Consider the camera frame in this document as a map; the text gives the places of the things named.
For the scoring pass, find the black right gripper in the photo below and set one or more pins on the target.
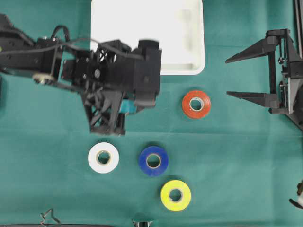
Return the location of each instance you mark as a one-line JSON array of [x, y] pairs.
[[292, 72]]

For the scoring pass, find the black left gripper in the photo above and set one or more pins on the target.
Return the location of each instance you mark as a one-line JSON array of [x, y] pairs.
[[103, 77]]

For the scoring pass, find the teal green tape roll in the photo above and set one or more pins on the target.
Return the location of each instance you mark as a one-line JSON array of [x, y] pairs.
[[128, 107]]

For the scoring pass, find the red tape roll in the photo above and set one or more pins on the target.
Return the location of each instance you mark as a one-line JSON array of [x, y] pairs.
[[196, 104]]

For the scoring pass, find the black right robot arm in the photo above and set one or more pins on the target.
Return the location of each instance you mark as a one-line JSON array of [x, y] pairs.
[[275, 75]]

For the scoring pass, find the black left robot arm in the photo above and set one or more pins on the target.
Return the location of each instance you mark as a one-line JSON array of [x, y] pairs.
[[56, 61]]

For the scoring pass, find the white tape roll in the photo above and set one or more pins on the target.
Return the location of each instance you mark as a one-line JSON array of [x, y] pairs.
[[96, 151]]

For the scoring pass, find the blue tape roll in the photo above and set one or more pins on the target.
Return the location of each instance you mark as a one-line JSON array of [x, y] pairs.
[[163, 161]]

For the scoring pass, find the white plastic case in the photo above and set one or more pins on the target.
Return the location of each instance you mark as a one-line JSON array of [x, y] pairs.
[[178, 26]]

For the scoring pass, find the yellow tape roll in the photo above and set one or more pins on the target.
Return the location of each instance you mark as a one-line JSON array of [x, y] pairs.
[[184, 200]]

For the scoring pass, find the green table cloth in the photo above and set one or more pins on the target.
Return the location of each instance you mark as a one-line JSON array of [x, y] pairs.
[[241, 163]]

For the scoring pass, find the white black object right edge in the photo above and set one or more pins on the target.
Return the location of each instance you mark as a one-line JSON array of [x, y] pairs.
[[299, 202]]

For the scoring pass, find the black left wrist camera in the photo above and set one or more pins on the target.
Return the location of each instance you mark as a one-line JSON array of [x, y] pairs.
[[147, 74]]

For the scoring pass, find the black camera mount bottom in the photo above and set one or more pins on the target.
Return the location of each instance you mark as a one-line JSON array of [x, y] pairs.
[[143, 222]]

